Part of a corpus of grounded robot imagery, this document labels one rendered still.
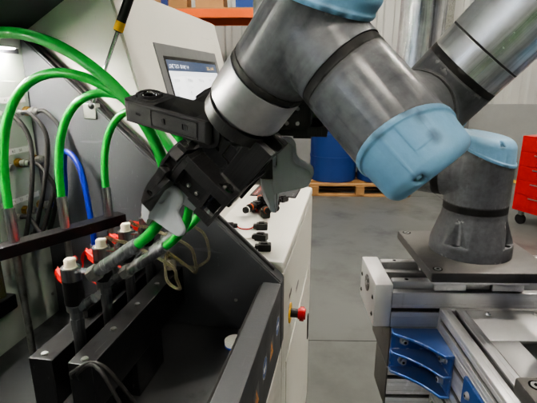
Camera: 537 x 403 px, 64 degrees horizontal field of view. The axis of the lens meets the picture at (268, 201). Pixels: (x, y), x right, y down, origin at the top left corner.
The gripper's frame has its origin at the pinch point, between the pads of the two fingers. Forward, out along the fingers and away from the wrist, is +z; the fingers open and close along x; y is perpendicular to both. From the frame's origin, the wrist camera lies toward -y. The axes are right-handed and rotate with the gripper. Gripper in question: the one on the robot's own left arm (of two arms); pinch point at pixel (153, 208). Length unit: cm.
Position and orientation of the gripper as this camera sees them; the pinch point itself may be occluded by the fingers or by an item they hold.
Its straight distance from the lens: 55.8
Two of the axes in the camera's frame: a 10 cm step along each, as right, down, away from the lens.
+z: -5.3, 5.5, 6.5
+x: 4.8, -4.4, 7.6
